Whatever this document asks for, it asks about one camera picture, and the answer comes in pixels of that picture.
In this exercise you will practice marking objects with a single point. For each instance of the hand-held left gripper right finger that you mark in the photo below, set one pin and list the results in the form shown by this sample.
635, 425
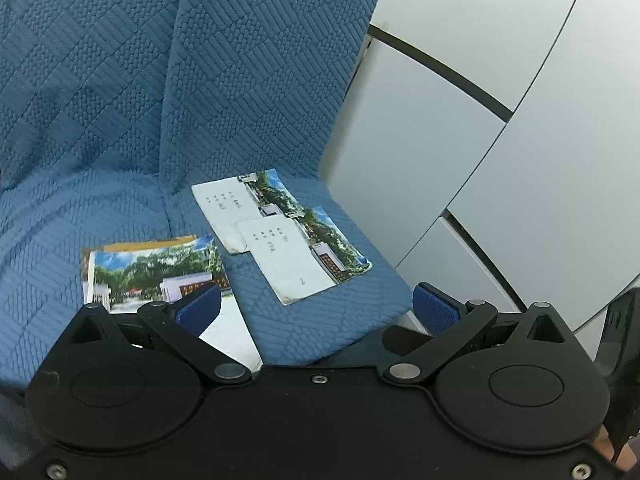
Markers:
435, 310

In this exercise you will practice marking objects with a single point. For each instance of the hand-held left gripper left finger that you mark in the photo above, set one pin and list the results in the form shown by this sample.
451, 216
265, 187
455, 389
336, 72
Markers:
200, 307

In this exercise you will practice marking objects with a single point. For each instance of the purple book with yellow band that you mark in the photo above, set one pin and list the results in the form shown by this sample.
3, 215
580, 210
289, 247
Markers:
150, 245

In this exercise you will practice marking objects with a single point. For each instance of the landscape cover booklet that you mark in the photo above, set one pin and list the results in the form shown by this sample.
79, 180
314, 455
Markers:
220, 205
285, 260
150, 275

